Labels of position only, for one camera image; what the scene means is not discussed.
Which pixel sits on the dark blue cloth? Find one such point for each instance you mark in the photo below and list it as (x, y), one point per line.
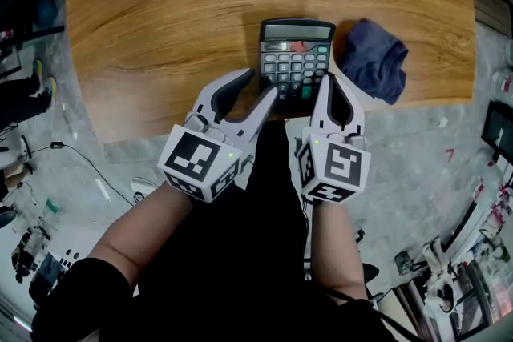
(372, 60)

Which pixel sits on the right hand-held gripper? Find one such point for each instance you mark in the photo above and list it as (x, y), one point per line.
(340, 168)

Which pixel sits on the black office chair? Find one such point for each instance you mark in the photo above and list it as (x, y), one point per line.
(370, 272)

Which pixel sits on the person's left forearm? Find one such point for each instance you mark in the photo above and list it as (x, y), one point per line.
(140, 236)

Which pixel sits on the person's black shirt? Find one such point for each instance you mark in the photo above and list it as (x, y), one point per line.
(224, 272)

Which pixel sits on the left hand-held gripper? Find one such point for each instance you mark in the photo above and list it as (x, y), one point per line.
(192, 156)

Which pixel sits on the person's right forearm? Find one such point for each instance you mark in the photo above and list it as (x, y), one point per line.
(336, 252)

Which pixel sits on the clear water jug red label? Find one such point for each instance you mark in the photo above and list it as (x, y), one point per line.
(503, 82)

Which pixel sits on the white board black squares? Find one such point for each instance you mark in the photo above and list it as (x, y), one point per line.
(72, 252)

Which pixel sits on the small green packet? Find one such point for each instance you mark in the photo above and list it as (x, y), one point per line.
(52, 206)

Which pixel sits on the black calculator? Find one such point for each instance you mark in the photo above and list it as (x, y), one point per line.
(296, 64)

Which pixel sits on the black flat monitor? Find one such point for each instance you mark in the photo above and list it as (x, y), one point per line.
(499, 128)

